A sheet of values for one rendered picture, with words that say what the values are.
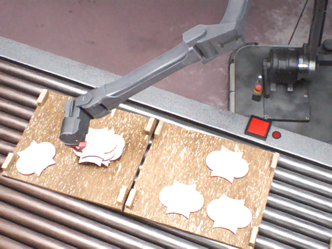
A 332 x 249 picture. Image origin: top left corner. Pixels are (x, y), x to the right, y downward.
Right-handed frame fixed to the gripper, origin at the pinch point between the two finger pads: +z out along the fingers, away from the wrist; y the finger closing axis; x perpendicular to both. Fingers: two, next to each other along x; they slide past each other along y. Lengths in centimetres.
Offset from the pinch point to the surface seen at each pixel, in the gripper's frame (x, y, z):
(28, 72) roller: -24.0, -31.2, 6.8
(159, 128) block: 25.0, -7.6, 1.5
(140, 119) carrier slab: 18.1, -12.6, 4.3
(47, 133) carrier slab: -12.2, -5.1, 5.0
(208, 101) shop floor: 45, -87, 97
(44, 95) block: -15.3, -18.7, 2.4
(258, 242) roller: 58, 28, 5
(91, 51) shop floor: -22, -118, 99
